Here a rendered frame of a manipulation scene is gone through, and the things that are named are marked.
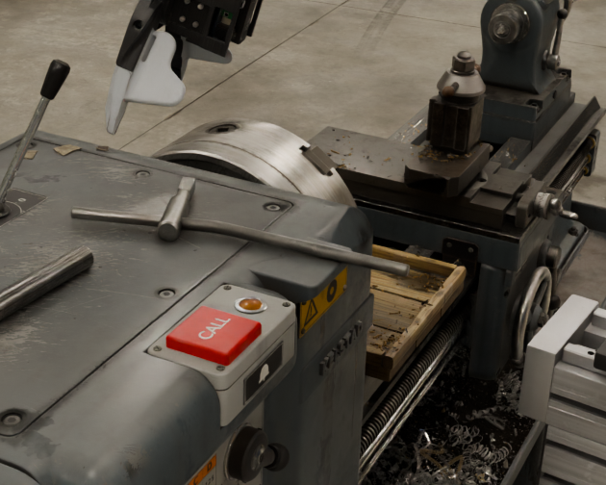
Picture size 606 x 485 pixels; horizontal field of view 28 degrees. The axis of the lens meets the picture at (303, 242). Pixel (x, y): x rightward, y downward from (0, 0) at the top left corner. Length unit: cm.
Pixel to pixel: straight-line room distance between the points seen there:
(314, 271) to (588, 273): 164
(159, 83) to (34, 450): 31
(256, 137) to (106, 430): 63
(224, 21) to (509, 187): 109
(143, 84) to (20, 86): 428
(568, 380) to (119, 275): 49
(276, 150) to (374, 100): 368
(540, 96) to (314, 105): 257
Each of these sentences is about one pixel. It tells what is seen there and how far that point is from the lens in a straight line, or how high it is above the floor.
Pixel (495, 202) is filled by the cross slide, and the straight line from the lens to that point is 199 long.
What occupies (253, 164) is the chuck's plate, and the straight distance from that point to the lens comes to 141.
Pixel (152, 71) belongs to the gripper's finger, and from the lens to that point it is 100.
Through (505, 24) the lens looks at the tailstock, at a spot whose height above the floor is 109.
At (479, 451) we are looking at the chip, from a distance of 206.
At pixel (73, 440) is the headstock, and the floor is 125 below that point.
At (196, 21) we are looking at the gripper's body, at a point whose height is 150.
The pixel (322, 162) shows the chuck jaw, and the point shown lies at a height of 120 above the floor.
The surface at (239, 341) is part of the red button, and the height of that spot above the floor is 127.
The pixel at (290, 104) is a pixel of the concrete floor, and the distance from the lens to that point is 504.
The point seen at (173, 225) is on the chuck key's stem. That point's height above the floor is 127.
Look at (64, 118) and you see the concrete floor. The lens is 489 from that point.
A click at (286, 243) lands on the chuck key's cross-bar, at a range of 115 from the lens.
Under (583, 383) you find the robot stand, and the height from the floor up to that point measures 109.
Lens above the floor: 180
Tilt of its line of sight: 27 degrees down
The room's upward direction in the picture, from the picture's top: 2 degrees clockwise
